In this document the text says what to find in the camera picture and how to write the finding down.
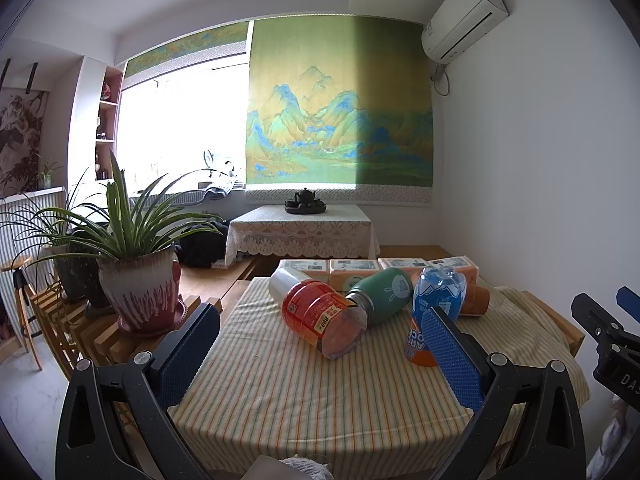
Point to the landscape painting wall hanging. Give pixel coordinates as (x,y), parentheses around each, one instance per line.
(340,110)

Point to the folded cloth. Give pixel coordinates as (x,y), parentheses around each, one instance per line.
(220,191)

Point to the wooden slatted bench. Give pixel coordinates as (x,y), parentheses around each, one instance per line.
(102,347)

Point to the low table with lace cloth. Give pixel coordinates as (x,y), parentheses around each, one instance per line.
(300,235)

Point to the wooden table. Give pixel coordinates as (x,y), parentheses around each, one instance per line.
(571,334)

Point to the plant in red white pot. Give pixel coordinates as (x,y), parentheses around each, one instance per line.
(140,290)

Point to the plant in dark pot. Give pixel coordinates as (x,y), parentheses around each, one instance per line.
(75,275)

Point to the white towel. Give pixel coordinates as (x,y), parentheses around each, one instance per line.
(305,467)

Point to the small fan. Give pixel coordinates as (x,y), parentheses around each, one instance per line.
(208,158)

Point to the ink painting scroll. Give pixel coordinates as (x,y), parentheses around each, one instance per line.
(20,140)

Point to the green bottle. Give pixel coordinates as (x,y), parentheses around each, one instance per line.
(387,294)

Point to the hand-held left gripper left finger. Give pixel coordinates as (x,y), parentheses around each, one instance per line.
(187,357)

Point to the landscape print roller blind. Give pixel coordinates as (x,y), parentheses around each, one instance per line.
(185,50)

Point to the white air conditioner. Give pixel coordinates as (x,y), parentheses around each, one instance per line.
(462,17)

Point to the orange cup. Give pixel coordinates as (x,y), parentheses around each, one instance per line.
(476,301)

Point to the blue and orange plastic bottle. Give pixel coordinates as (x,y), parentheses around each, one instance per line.
(436,292)

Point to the white slatted cabinet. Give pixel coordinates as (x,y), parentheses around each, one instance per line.
(20,220)

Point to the striped tablecloth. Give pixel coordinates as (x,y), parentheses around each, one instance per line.
(280,390)

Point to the black teapot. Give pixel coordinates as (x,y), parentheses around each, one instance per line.
(304,195)

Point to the dark bag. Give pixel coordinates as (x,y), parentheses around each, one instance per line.
(202,247)

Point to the small green plant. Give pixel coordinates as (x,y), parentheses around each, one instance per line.
(47,172)

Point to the white cloth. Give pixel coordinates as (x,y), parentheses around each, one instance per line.
(615,442)

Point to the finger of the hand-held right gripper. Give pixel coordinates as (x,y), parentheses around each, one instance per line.
(629,298)
(595,317)

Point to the clear cup with red label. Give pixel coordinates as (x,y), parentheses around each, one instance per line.
(325,317)

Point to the grey radiator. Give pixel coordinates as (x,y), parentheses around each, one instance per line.
(165,199)

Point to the dark tea tray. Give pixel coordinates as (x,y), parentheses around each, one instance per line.
(306,208)

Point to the white wall shelf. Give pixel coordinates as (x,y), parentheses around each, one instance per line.
(90,110)

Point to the wooden stool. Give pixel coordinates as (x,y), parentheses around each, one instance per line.
(19,263)

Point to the orange tissue packet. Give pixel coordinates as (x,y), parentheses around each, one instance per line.
(352,271)
(402,264)
(302,269)
(457,263)

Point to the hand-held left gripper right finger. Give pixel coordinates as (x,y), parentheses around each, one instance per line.
(456,360)

